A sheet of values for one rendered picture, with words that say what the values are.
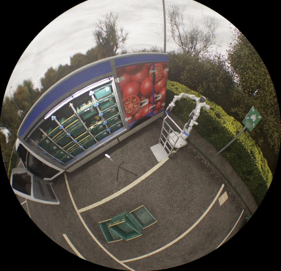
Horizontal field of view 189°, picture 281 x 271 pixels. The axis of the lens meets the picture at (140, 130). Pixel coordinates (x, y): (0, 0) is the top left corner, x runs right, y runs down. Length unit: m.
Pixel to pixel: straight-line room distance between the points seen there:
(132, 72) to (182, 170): 2.80
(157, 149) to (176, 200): 1.69
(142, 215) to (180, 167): 1.73
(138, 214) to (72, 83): 3.10
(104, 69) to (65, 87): 0.70
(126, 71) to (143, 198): 2.93
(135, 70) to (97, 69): 0.74
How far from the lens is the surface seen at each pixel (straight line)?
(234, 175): 4.17
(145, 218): 2.64
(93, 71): 1.53
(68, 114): 2.50
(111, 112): 2.08
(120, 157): 2.76
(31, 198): 3.00
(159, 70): 2.29
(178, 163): 2.74
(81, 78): 1.52
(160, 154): 2.70
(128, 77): 1.77
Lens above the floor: 2.48
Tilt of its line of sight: 51 degrees down
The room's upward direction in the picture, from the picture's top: 6 degrees counter-clockwise
